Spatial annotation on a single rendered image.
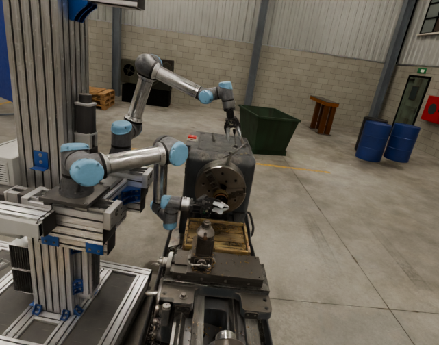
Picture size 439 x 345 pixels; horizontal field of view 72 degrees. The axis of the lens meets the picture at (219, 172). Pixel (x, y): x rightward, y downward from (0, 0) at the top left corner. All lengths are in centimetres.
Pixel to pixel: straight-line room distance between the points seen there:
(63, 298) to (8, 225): 76
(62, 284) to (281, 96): 1074
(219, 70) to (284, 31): 263
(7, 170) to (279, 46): 1083
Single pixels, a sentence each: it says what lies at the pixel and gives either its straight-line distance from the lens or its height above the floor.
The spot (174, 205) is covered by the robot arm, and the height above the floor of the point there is 108.
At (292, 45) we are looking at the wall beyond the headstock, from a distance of 1203.
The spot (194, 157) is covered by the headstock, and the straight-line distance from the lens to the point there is 194.
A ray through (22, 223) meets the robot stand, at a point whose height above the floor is 107.
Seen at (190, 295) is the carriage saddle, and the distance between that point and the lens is 136.
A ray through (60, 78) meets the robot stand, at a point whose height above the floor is 165.
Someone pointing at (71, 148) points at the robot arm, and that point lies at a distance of 144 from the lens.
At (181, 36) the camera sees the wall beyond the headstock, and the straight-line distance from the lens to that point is 1167.
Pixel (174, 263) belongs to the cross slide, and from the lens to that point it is 140.
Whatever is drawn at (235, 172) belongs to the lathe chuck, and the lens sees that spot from 180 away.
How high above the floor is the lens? 184
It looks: 21 degrees down
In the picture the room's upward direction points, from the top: 8 degrees clockwise
